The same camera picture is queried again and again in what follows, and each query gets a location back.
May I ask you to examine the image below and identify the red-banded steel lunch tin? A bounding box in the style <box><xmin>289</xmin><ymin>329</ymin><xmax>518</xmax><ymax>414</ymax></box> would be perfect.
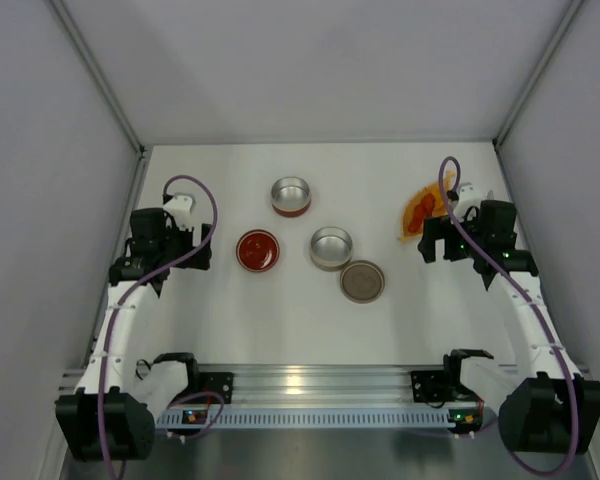
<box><xmin>270</xmin><ymin>176</ymin><xmax>312</xmax><ymax>218</ymax></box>

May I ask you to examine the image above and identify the left aluminium frame post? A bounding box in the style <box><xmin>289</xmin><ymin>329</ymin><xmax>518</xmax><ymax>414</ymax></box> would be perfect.
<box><xmin>46</xmin><ymin>0</ymin><xmax>146</xmax><ymax>157</ymax></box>

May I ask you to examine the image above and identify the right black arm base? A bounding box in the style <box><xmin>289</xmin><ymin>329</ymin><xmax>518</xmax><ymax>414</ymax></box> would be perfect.
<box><xmin>410</xmin><ymin>349</ymin><xmax>494</xmax><ymax>409</ymax></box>

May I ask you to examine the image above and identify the red sausage piece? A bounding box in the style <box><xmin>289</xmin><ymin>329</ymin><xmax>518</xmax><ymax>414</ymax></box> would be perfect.
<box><xmin>408</xmin><ymin>193</ymin><xmax>435</xmax><ymax>234</ymax></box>

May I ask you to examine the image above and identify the red round lid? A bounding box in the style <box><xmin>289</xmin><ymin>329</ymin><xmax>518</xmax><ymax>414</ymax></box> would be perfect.
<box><xmin>235</xmin><ymin>229</ymin><xmax>280</xmax><ymax>273</ymax></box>

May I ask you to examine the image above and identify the beige-banded steel lunch tin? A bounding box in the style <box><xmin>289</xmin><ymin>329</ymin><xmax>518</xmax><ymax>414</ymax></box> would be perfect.
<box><xmin>309</xmin><ymin>226</ymin><xmax>353</xmax><ymax>271</ymax></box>

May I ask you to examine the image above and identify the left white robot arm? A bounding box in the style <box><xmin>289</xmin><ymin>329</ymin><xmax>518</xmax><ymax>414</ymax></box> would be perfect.
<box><xmin>55</xmin><ymin>207</ymin><xmax>216</xmax><ymax>463</ymax></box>

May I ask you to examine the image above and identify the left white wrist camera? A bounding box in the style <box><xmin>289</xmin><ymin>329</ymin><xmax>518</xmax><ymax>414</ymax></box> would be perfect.
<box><xmin>163</xmin><ymin>193</ymin><xmax>196</xmax><ymax>232</ymax></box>

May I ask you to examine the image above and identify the aluminium frame post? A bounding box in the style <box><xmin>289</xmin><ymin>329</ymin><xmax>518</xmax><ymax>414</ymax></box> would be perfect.
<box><xmin>46</xmin><ymin>0</ymin><xmax>146</xmax><ymax>157</ymax></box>
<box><xmin>492</xmin><ymin>0</ymin><xmax>588</xmax><ymax>153</ymax></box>

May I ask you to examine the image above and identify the brown round lid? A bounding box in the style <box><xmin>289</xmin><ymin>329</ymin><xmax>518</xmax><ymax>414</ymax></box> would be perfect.
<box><xmin>339</xmin><ymin>260</ymin><xmax>386</xmax><ymax>304</ymax></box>

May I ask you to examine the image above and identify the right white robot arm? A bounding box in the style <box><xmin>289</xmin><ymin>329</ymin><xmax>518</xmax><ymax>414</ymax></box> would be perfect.
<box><xmin>418</xmin><ymin>200</ymin><xmax>600</xmax><ymax>455</ymax></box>

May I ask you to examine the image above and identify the orange leaf-shaped woven tray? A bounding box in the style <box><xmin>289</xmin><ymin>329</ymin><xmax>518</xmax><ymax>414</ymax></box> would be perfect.
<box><xmin>398</xmin><ymin>182</ymin><xmax>446</xmax><ymax>244</ymax></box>

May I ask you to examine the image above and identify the right aluminium frame post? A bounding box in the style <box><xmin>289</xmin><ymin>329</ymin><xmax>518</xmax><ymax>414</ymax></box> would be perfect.
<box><xmin>492</xmin><ymin>0</ymin><xmax>588</xmax><ymax>153</ymax></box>

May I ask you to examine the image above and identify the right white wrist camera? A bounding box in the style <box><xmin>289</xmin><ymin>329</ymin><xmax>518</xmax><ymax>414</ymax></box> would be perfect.
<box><xmin>451</xmin><ymin>183</ymin><xmax>495</xmax><ymax>220</ymax></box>

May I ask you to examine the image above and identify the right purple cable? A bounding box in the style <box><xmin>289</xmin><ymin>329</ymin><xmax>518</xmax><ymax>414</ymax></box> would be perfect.
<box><xmin>438</xmin><ymin>156</ymin><xmax>581</xmax><ymax>474</ymax></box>

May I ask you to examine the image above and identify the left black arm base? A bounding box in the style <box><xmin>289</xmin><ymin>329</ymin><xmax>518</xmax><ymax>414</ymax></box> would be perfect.
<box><xmin>186</xmin><ymin>370</ymin><xmax>235</xmax><ymax>404</ymax></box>

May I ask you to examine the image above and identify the aluminium mounting rail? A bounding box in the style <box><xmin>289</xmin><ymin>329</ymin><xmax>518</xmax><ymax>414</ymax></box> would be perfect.
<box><xmin>62</xmin><ymin>363</ymin><xmax>594</xmax><ymax>405</ymax></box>

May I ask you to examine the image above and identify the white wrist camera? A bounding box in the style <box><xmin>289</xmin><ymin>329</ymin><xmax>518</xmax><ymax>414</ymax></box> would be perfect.
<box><xmin>451</xmin><ymin>183</ymin><xmax>495</xmax><ymax>220</ymax></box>
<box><xmin>163</xmin><ymin>193</ymin><xmax>196</xmax><ymax>232</ymax></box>

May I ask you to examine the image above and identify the slotted grey cable duct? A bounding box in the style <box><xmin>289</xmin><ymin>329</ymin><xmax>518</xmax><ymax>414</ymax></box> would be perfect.
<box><xmin>156</xmin><ymin>406</ymin><xmax>481</xmax><ymax>430</ymax></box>

